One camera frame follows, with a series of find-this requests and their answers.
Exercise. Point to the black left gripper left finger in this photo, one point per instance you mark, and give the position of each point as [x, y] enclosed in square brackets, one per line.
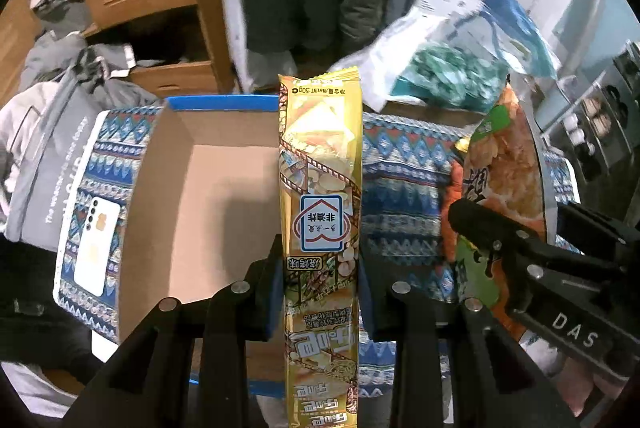
[146, 381]

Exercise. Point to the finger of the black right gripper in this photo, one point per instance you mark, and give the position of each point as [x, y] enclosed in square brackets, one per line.
[500, 240]

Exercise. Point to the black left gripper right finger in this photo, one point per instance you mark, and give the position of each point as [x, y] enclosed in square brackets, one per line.
[494, 383]

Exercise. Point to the orange green chip bag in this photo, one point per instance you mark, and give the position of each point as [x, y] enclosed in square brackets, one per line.
[503, 171]

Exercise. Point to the yellow snack stick packet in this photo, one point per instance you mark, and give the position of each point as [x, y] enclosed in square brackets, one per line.
[320, 173]

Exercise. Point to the metal shoe rack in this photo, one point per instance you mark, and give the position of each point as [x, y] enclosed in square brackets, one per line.
[597, 130]

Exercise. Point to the blue patterned tablecloth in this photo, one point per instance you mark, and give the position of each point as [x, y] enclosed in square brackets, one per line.
[406, 172]

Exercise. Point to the white smartphone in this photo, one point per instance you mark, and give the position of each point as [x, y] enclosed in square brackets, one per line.
[95, 245]

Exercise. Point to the blue-edged cardboard box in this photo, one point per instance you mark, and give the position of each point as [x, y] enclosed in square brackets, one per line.
[205, 202]

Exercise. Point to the clear bag of teal packets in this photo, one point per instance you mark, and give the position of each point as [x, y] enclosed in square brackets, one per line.
[460, 61]

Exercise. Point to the grey printed bag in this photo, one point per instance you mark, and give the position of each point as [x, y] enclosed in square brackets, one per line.
[44, 130]

